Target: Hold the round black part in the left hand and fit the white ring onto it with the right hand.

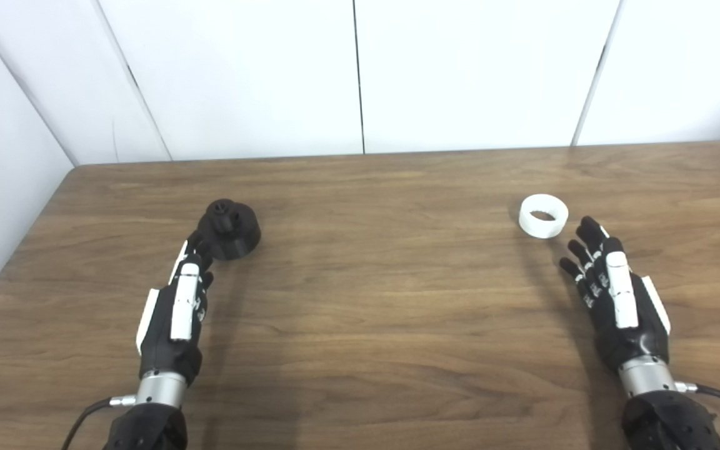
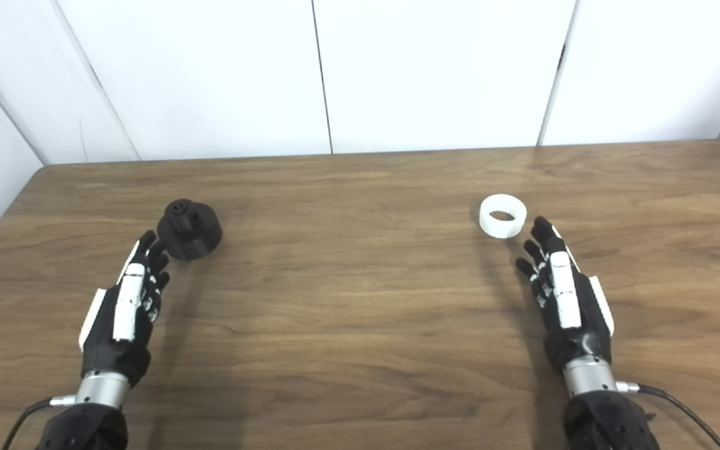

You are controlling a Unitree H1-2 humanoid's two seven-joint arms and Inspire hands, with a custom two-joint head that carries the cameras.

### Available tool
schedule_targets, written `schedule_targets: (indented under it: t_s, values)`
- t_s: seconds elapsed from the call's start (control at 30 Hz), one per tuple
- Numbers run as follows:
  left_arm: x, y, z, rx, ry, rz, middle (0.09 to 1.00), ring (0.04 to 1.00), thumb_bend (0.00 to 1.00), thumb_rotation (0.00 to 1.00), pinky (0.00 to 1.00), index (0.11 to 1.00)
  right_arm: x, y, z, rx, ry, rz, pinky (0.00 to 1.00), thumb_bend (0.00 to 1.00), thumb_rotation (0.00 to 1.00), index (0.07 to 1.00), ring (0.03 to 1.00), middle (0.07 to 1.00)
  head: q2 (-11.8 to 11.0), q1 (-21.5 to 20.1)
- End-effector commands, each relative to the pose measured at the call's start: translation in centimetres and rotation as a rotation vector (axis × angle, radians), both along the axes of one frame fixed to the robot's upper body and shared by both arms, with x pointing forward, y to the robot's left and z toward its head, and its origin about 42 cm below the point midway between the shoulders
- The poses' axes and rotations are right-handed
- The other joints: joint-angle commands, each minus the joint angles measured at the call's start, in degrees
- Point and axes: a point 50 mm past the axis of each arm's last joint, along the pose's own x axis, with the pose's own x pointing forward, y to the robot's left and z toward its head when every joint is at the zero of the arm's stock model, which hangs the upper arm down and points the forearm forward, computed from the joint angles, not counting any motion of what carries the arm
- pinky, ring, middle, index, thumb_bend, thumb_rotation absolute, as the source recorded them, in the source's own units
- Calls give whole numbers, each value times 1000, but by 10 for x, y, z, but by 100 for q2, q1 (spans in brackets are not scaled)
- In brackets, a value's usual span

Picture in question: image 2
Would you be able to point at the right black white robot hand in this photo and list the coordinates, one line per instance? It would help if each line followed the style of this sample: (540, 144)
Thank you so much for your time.
(569, 306)

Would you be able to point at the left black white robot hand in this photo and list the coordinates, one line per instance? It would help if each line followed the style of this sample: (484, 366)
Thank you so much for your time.
(124, 312)

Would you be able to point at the round black plastic part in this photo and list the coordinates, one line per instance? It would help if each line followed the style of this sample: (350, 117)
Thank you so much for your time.
(192, 234)

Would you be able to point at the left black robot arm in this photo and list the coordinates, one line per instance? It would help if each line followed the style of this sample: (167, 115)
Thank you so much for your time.
(88, 428)

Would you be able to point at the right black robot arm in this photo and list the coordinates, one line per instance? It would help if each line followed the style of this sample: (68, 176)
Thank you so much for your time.
(607, 422)

